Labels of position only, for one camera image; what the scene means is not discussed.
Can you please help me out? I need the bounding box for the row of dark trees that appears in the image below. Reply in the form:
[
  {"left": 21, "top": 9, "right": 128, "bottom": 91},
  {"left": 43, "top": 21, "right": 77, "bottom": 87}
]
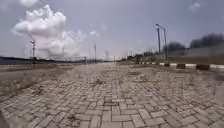
[{"left": 126, "top": 32, "right": 224, "bottom": 61}]

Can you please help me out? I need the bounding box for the grey brick paved path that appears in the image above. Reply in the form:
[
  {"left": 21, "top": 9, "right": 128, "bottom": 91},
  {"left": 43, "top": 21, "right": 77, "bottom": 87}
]
[{"left": 0, "top": 62, "right": 224, "bottom": 128}]

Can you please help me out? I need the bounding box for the black and white kerb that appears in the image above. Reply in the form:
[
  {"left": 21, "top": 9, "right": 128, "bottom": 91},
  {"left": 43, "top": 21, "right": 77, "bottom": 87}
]
[{"left": 138, "top": 61, "right": 224, "bottom": 71}]

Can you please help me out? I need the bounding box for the long dark fence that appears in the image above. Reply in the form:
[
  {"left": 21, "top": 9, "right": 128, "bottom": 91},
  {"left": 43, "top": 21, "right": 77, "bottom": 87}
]
[{"left": 0, "top": 55, "right": 114, "bottom": 65}]

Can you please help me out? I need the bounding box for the grassy embankment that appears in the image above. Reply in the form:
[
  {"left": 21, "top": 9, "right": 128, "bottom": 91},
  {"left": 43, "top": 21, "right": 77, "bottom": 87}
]
[{"left": 128, "top": 43, "right": 224, "bottom": 66}]

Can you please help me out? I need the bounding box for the power pylon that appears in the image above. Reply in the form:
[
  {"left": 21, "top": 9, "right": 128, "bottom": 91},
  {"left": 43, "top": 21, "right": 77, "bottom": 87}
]
[
  {"left": 93, "top": 44, "right": 98, "bottom": 63},
  {"left": 104, "top": 50, "right": 110, "bottom": 62}
]

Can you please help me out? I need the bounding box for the dry grass verge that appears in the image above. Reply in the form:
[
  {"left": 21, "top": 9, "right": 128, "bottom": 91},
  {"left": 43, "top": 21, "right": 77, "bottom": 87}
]
[{"left": 156, "top": 64, "right": 224, "bottom": 83}]

